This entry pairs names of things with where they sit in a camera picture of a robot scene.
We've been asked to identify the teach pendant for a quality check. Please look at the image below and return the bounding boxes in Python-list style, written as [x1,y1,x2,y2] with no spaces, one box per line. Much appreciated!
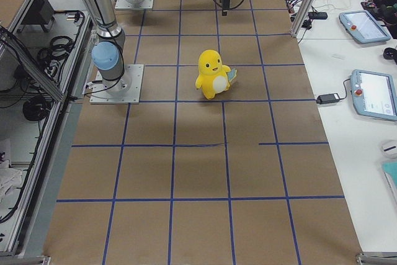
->
[350,70,396,122]
[339,11,391,43]

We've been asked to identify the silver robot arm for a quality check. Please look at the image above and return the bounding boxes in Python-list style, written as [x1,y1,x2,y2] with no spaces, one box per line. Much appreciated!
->
[83,0,144,104]

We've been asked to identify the near teach pendant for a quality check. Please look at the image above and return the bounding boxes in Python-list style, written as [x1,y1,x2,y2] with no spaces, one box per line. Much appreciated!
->
[350,70,396,122]

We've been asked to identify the tangled black cables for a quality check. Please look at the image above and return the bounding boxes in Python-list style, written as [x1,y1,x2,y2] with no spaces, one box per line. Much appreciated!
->
[0,10,86,123]

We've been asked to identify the far teach pendant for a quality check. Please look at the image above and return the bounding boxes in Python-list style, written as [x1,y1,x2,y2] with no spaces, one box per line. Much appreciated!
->
[339,11,391,43]

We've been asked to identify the black power brick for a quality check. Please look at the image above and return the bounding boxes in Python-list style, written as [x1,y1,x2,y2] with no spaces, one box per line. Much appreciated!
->
[316,93,341,105]

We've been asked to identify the yellow plush toy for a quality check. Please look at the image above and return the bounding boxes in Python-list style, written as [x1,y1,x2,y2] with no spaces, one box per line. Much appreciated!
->
[195,50,238,100]

